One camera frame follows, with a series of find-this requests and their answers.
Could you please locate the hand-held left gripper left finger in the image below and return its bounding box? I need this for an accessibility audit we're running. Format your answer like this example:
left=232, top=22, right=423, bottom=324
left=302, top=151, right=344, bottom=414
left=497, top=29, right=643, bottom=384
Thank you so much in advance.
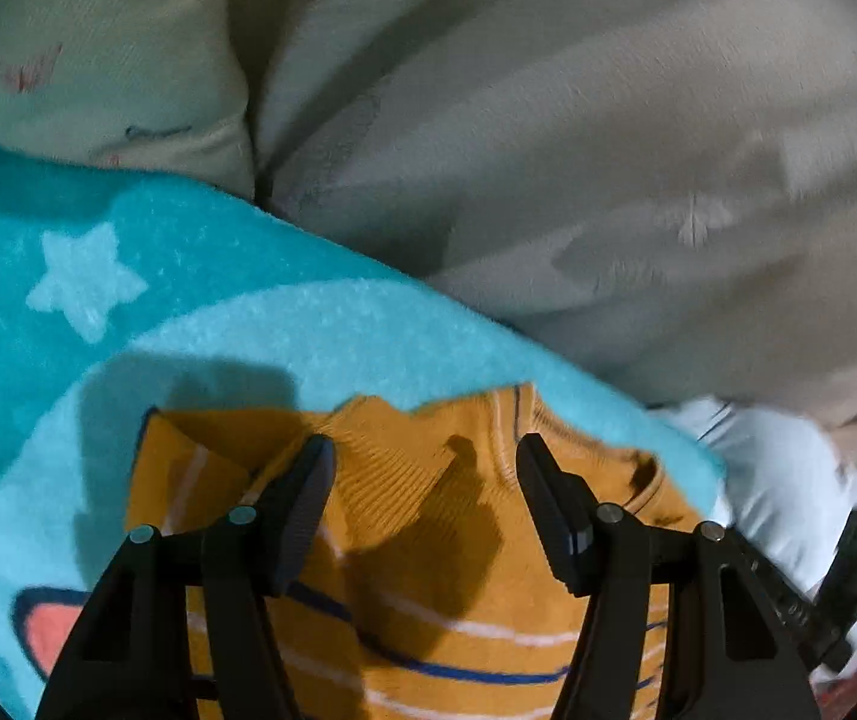
left=34, top=433, right=337, bottom=720

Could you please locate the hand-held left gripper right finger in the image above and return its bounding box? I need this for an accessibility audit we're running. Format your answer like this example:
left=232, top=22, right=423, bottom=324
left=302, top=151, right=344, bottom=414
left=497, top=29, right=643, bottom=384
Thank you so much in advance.
left=516, top=433, right=824, bottom=720

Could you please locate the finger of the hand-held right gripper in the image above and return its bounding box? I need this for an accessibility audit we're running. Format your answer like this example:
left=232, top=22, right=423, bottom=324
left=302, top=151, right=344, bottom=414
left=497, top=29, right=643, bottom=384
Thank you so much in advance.
left=729, top=529, right=854, bottom=674

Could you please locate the orange striped knit sweater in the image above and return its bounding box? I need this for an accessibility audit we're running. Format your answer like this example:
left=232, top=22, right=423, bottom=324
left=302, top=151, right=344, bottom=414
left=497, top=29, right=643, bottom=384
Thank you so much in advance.
left=124, top=382, right=709, bottom=720

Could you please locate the white cloth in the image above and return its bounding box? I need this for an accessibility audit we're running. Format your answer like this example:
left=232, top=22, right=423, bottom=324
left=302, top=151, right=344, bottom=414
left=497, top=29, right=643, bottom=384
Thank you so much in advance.
left=649, top=396, right=857, bottom=695

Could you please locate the teal star print blanket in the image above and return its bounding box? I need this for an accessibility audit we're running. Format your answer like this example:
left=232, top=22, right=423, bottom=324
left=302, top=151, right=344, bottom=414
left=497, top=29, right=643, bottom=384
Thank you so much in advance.
left=0, top=116, right=730, bottom=720

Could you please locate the beige pillow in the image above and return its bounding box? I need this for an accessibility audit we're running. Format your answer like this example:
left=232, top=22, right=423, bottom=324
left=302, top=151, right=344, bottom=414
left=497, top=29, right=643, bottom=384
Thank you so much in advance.
left=0, top=0, right=259, bottom=202

